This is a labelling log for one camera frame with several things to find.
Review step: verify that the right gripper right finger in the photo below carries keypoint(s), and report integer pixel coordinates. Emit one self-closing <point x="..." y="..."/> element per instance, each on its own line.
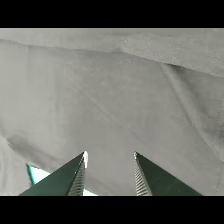
<point x="156" y="181"/>

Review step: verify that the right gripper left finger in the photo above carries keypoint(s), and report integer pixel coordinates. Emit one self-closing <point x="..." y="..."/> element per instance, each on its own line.
<point x="65" y="181"/>

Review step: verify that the grey shirt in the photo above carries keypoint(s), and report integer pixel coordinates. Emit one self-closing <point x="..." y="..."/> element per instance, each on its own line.
<point x="116" y="100"/>

